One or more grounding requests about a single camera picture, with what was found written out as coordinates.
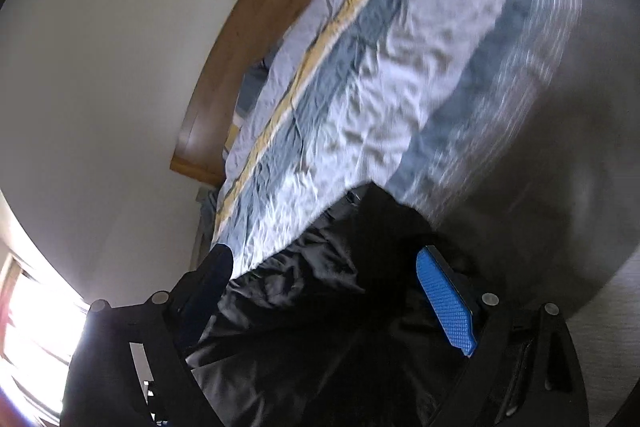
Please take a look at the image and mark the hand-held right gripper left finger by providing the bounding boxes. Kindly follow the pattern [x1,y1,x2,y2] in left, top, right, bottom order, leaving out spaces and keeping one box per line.
[60,244,236,427]

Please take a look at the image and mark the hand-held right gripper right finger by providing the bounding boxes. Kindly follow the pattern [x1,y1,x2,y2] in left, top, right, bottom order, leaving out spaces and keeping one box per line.
[415,245,591,427]

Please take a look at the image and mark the black puffer jacket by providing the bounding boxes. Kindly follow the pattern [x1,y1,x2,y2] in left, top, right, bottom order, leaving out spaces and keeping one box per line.
[150,182,551,427]

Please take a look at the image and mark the bright window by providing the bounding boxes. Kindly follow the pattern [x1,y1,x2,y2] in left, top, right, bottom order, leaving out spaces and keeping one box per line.
[0,247,91,427]

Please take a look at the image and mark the blue grey pillow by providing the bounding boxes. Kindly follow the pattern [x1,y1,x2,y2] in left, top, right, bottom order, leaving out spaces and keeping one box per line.
[235,57,275,128]

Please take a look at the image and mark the blue white patterned duvet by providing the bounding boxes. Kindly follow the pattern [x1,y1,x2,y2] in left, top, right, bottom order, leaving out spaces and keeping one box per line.
[212,0,591,273]

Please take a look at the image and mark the wooden headboard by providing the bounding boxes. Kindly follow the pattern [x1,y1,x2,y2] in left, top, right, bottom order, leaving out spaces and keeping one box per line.
[170,0,456,188]

